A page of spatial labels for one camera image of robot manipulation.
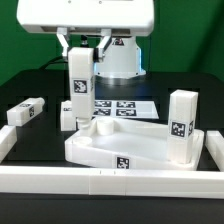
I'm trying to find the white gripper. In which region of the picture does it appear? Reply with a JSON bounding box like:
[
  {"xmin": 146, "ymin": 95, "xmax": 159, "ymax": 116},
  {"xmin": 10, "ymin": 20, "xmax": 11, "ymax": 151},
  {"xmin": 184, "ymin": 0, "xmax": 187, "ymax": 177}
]
[{"xmin": 17, "ymin": 0, "xmax": 154, "ymax": 62}]

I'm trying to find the white desk top tray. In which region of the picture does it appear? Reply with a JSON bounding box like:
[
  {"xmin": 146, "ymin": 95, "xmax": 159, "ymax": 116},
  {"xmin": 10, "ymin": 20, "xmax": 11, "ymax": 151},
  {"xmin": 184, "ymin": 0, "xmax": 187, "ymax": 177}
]
[{"xmin": 65, "ymin": 117, "xmax": 204, "ymax": 171}]

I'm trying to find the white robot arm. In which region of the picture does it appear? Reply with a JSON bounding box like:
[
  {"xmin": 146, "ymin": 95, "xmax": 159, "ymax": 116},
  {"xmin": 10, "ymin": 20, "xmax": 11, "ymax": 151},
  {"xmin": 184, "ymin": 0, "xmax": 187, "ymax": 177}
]
[{"xmin": 17, "ymin": 0, "xmax": 154, "ymax": 79}]

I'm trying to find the black cable with connector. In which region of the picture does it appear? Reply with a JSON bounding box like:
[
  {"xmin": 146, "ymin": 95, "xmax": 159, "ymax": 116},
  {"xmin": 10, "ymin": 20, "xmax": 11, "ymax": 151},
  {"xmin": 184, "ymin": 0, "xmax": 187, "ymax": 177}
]
[{"xmin": 39, "ymin": 54, "xmax": 69, "ymax": 71}]

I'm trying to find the white marker base plate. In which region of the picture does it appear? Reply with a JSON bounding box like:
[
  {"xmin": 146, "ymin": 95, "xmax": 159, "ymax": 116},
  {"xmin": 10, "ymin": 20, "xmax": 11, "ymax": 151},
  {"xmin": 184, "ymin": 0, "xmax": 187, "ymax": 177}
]
[{"xmin": 94, "ymin": 100, "xmax": 159, "ymax": 119}]

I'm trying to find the white left fence wall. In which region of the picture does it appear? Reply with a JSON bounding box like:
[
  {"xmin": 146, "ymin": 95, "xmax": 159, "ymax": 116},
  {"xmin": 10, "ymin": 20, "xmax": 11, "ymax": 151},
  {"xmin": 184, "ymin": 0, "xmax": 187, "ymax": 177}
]
[{"xmin": 0, "ymin": 125, "xmax": 17, "ymax": 163}]

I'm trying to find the white fence wall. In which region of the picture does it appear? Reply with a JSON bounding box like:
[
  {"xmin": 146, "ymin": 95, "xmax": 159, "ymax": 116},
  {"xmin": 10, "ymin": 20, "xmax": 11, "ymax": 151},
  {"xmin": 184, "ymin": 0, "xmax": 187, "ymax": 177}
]
[
  {"xmin": 0, "ymin": 166, "xmax": 224, "ymax": 199},
  {"xmin": 0, "ymin": 125, "xmax": 17, "ymax": 163},
  {"xmin": 205, "ymin": 131, "xmax": 224, "ymax": 172}
]

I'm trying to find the white right fence wall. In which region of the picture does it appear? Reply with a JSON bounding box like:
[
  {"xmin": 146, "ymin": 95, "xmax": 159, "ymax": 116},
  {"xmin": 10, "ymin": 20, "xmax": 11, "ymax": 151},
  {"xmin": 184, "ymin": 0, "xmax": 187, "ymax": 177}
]
[{"xmin": 205, "ymin": 131, "xmax": 224, "ymax": 172}]

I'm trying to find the white front fence wall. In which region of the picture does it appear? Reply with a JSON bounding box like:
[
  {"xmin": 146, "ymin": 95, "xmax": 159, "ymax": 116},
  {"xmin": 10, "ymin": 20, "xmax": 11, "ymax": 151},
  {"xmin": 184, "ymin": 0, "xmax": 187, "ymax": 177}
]
[{"xmin": 0, "ymin": 166, "xmax": 224, "ymax": 199}]

